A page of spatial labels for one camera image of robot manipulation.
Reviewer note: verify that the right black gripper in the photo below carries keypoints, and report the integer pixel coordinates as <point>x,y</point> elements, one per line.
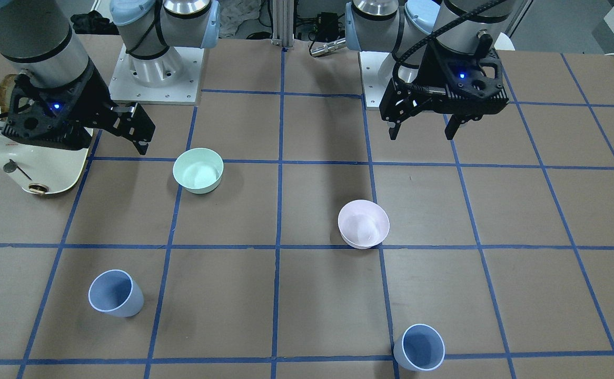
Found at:
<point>95,90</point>

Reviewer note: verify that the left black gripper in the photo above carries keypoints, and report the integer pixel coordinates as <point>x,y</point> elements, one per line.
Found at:
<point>405,86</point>

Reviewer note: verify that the blue cup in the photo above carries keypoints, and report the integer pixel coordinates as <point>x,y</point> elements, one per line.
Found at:
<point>116,293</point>
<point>420,348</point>

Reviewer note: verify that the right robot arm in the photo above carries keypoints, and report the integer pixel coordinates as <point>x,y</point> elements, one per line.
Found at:
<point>36,36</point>

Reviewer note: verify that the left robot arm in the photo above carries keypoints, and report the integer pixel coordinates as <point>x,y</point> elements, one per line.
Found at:
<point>405,28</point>

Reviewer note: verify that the mint green bowl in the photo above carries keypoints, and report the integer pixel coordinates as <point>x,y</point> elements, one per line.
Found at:
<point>198,170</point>

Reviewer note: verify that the cream white toaster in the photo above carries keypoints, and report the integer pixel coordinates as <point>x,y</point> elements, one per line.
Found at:
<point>41,170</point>

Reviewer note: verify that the pink bowl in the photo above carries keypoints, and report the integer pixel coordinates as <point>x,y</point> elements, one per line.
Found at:
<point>363,224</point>

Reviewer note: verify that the white chair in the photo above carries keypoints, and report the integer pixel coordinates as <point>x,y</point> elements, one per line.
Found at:
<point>504,43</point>

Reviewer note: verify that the toast slice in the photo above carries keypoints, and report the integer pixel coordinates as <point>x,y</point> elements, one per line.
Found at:
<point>6,93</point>

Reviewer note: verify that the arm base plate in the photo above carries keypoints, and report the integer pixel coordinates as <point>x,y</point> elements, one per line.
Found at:
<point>376,70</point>
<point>173,79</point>

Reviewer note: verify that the aluminium frame post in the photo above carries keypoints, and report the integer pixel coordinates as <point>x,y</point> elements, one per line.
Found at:
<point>282,23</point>

